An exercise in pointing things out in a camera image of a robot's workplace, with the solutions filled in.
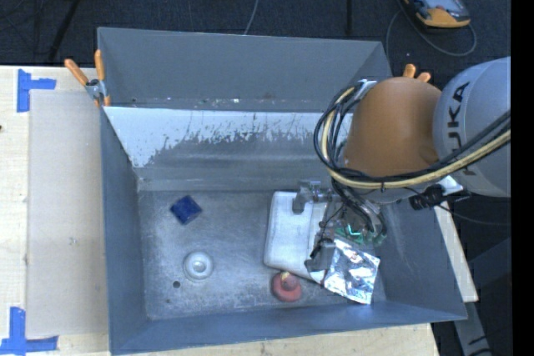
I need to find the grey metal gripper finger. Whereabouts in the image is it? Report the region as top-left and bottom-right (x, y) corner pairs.
(304, 238), (337, 273)
(291, 179), (323, 215)

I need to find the silver foil packet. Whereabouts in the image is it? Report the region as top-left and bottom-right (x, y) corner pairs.
(322, 237), (382, 306)

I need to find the white rectangular sponge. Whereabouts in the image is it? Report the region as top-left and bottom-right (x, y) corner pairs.
(263, 190), (335, 285)

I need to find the red toy fruit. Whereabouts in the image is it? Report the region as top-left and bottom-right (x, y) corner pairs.
(270, 271), (304, 303)

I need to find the grey metal bin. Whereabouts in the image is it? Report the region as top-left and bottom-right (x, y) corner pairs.
(96, 27), (469, 356)

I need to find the blue cube block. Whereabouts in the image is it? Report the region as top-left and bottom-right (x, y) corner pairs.
(169, 194), (204, 226)

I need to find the clear glass dome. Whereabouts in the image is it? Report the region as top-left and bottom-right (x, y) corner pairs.
(182, 249), (215, 282)

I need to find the pale cardboard board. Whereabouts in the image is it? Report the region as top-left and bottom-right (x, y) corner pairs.
(24, 89), (111, 341)

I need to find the black cylinder on white bracket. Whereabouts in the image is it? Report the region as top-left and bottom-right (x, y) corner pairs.
(408, 174), (465, 212)

